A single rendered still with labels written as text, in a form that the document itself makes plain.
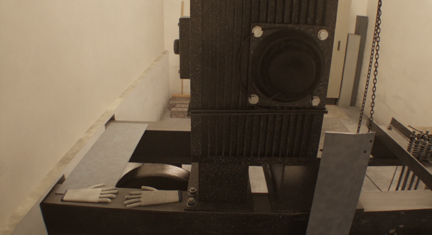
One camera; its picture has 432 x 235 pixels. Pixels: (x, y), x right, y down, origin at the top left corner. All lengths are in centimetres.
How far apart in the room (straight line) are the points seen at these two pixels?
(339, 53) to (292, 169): 308
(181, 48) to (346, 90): 357
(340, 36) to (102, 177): 366
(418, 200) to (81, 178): 158
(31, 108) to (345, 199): 131
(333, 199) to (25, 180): 122
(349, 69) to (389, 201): 324
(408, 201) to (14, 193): 168
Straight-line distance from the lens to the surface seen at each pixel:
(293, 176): 153
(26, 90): 139
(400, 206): 154
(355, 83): 476
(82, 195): 144
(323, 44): 109
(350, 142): 111
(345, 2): 443
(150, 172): 162
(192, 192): 135
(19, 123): 136
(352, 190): 124
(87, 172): 161
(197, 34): 104
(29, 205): 138
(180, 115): 388
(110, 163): 166
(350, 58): 457
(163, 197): 135
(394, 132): 231
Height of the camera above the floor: 148
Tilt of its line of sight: 21 degrees down
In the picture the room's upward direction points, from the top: 1 degrees clockwise
